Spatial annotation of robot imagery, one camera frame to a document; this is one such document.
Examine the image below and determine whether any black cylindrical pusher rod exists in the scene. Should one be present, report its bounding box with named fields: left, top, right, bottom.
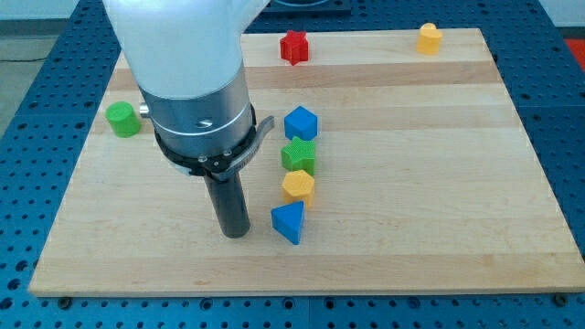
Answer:
left=205, top=174, right=250, bottom=239

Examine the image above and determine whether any blue triangle block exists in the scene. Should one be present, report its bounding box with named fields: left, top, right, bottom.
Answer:
left=271, top=201, right=304, bottom=245

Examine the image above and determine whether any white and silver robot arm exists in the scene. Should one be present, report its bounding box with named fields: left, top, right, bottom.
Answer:
left=103, top=0, right=274, bottom=239

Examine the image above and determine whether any yellow hexagon block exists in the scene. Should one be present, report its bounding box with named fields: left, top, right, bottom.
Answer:
left=282, top=170, right=315, bottom=208

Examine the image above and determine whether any black clamp with metal lever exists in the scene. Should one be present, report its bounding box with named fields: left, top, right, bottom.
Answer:
left=154, top=116, right=275, bottom=182

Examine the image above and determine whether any green star block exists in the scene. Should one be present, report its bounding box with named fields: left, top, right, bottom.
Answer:
left=281, top=136, right=316, bottom=175

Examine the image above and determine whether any blue cube block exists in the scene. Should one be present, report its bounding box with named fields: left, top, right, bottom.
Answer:
left=284, top=106, right=318, bottom=141

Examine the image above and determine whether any green cylinder block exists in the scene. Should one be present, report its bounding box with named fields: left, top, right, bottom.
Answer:
left=105, top=101, right=141, bottom=138

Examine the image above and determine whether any red star block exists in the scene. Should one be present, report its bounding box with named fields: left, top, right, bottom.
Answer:
left=280, top=30, right=310, bottom=66

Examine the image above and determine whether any light wooden board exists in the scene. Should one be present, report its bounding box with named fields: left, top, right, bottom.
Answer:
left=29, top=28, right=584, bottom=297

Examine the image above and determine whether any yellow heart block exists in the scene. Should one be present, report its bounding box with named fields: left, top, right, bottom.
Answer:
left=416, top=22, right=443, bottom=56

